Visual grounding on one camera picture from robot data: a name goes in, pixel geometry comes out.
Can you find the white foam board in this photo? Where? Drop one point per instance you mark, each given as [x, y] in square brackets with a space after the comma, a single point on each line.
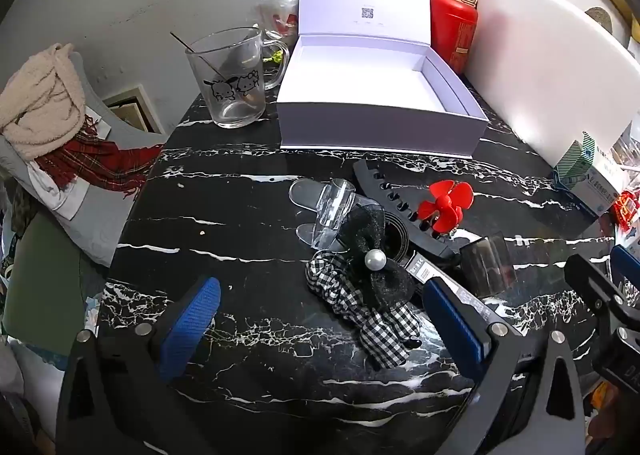
[545, 70]

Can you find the green cushion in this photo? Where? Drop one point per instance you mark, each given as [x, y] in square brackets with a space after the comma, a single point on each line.
[45, 285]

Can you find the small yellow green object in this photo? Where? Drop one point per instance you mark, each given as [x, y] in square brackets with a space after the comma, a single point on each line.
[273, 56]

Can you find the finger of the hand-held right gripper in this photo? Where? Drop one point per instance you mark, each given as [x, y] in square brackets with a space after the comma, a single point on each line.
[595, 285]
[627, 260]

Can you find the green white medicine box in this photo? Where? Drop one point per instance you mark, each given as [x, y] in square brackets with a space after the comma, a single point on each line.
[595, 180]

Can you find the thin stirring stick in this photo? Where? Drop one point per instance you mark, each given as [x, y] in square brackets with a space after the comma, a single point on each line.
[200, 57]

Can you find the round woven wall disc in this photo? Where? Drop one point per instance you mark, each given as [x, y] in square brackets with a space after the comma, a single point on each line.
[600, 19]

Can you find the wooden frame against wall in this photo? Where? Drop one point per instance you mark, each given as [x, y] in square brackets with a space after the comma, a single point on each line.
[132, 107]

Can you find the plastic-wrapped white cup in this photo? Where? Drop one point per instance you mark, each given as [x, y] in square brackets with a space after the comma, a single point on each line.
[277, 15]

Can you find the black flat pack white label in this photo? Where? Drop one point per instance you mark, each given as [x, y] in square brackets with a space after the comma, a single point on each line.
[422, 272]

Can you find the black bow hair clip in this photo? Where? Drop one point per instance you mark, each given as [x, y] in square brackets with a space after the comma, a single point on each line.
[385, 285]

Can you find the white gift box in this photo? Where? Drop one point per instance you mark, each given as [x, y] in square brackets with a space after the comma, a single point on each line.
[360, 80]

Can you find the smoky square hair clip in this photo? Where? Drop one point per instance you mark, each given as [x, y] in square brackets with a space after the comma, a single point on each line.
[485, 265]

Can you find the red plaid scarf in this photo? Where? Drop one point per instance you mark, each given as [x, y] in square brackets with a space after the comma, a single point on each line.
[95, 160]

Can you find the small red packet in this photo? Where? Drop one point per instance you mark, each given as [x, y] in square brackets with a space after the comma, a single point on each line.
[627, 207]

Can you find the glass mug with cartoon print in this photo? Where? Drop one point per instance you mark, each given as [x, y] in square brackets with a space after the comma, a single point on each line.
[225, 100]

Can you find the clear plastic hair claw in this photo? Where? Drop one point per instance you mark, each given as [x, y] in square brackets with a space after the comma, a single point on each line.
[330, 205]

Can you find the checkered scrunchie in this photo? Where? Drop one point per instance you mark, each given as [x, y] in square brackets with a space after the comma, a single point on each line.
[390, 335]

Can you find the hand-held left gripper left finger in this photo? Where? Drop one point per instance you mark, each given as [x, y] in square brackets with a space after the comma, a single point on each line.
[192, 320]

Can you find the red canister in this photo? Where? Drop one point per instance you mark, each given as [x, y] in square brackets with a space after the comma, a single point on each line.
[452, 30]

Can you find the cream fleece cloth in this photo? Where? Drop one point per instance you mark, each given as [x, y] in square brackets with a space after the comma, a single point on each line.
[40, 100]

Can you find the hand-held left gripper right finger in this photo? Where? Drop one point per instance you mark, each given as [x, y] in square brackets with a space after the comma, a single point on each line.
[452, 330]

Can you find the red flower hair clip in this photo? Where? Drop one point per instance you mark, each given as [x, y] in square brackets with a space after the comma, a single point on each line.
[442, 205]

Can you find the white cloth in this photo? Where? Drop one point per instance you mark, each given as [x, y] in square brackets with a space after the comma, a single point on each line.
[60, 200]

